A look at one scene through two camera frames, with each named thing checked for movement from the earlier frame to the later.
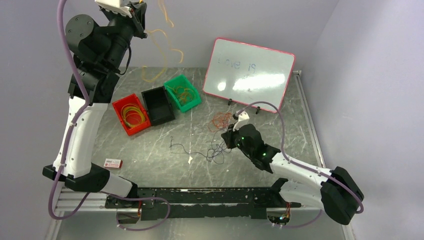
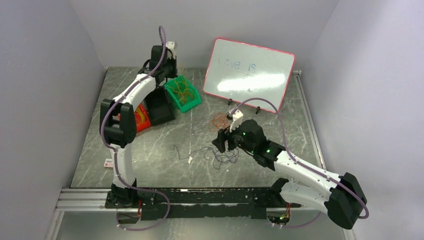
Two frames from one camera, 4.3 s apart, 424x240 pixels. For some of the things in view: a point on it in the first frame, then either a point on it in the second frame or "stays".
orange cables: [220, 120] stays
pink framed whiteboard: [245, 73] stays
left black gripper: [138, 20] → [174, 75]
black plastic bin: [158, 108] stays
